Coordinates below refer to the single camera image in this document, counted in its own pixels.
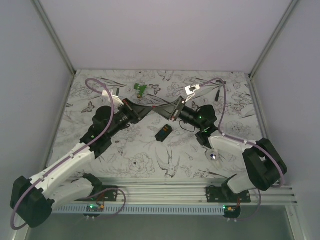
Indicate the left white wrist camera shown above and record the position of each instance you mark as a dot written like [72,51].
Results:
[115,99]

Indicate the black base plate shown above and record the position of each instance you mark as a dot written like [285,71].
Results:
[219,194]
[104,193]

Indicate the right controller board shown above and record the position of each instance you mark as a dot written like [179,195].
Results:
[232,212]

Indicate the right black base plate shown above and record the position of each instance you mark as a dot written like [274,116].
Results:
[219,194]

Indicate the aluminium rail frame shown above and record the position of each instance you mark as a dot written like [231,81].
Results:
[190,191]

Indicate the left controller board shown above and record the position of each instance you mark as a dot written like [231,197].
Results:
[93,210]

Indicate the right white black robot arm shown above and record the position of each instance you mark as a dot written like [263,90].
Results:
[264,166]

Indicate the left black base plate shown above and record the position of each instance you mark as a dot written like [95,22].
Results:
[104,193]

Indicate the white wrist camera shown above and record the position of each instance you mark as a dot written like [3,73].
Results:
[191,91]
[115,99]

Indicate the small black hammer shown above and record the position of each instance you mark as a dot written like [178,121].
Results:
[219,90]

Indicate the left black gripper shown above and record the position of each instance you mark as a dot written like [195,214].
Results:
[136,112]

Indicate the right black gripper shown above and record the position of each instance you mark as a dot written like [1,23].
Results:
[172,110]

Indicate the black fuse box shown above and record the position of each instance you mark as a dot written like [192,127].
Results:
[163,133]

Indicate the slotted grey cable duct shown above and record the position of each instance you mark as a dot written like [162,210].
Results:
[151,209]

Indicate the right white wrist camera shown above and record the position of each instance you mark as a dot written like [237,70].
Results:
[191,91]

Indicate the floral patterned table mat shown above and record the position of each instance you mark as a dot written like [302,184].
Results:
[135,152]

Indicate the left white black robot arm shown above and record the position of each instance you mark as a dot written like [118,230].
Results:
[32,198]

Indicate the controller board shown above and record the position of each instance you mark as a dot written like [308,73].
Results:
[93,210]
[232,212]

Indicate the white blue capped part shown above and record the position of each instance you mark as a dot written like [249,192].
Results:
[213,155]

